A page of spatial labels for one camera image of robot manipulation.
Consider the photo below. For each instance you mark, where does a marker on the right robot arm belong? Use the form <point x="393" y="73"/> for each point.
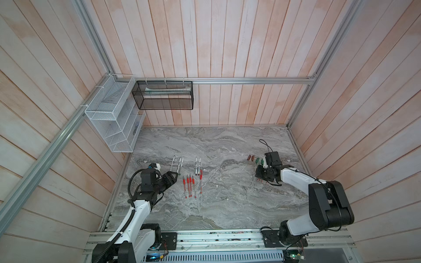
<point x="328" y="205"/>

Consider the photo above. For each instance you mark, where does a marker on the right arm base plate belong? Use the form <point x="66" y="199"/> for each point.
<point x="274" y="239"/>

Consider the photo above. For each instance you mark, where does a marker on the red gel pen long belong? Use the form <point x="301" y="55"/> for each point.
<point x="194" y="188"/>

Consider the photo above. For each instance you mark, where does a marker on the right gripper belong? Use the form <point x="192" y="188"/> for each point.
<point x="258" y="172"/>

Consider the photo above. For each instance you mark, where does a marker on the aluminium front rail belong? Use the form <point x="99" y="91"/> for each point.
<point x="251" y="240"/>

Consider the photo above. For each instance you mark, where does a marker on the white wire mesh shelf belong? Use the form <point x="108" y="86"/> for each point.
<point x="114" y="113"/>

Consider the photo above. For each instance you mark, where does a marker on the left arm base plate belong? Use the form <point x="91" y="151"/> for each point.
<point x="165" y="241"/>

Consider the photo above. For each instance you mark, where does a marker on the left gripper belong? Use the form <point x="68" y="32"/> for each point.
<point x="170" y="179"/>

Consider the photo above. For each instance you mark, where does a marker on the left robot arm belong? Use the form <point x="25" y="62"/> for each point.
<point x="133" y="238"/>

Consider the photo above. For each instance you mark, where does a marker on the green marker pen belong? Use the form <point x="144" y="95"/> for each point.
<point x="179" y="165"/>
<point x="172" y="164"/>
<point x="182" y="162"/>

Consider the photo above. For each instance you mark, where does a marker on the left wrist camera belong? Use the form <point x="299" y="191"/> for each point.
<point x="155" y="166"/>

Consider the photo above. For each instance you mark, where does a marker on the black wire mesh basket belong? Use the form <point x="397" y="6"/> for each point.
<point x="164" y="95"/>

